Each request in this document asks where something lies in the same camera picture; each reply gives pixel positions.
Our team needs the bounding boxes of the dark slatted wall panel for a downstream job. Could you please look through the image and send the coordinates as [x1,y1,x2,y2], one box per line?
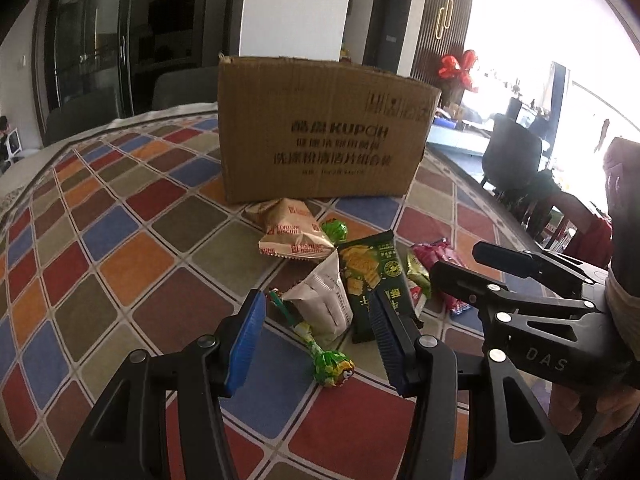
[411,0,476,82]

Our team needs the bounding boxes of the dark green cracker packet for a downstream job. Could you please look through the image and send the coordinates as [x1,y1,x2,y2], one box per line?
[337,230,427,344]

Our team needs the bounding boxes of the black framed glass doors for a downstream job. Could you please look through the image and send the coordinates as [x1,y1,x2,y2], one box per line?
[44,0,243,113]

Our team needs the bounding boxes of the person's right hand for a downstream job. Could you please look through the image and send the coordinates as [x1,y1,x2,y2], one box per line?
[550,386,640,442]

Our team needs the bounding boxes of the pink snack packet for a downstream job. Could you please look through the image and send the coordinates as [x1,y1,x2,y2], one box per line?
[411,239,470,317]

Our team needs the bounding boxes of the white stool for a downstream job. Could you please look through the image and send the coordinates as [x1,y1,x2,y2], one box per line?
[5,130,25,162]

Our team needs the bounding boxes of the dark dining chair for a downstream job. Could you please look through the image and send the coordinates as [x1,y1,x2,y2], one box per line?
[44,87,123,147]
[481,114,546,193]
[150,66,221,112]

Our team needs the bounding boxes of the red bow decoration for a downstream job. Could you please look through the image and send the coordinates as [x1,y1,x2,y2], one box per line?
[438,49,482,95]

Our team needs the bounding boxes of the green candy packet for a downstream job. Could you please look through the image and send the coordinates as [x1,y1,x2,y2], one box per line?
[406,252,432,303]

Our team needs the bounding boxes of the beige biscuit packet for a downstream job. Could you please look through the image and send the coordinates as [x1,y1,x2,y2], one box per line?
[244,198,327,235]
[258,224,337,262]

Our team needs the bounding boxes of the dark interior door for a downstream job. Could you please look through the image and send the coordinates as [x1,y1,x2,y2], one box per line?
[369,0,417,79]

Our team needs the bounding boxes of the green candy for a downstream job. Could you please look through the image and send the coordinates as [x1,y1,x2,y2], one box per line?
[320,219,349,244]

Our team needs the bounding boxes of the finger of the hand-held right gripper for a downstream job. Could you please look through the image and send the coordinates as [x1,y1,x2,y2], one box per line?
[472,241,609,302]
[429,258,607,332]

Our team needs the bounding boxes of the black television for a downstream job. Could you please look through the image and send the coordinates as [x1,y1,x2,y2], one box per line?
[147,0,203,38]

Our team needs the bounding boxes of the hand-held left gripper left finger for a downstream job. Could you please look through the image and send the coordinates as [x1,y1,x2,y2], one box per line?
[57,289,267,480]

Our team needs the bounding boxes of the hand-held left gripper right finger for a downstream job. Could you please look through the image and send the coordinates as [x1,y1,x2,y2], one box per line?
[368,289,576,480]

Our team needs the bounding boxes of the brown cardboard box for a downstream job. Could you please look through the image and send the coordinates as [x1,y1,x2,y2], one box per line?
[216,54,442,206]

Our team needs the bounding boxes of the green lollipop with stick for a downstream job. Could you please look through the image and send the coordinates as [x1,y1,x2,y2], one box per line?
[269,289,357,389]

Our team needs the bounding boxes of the white snack packet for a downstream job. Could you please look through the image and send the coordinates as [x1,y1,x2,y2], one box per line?
[284,250,354,347]

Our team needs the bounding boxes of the red cloth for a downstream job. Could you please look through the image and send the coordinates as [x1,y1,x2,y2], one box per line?
[562,194,614,267]

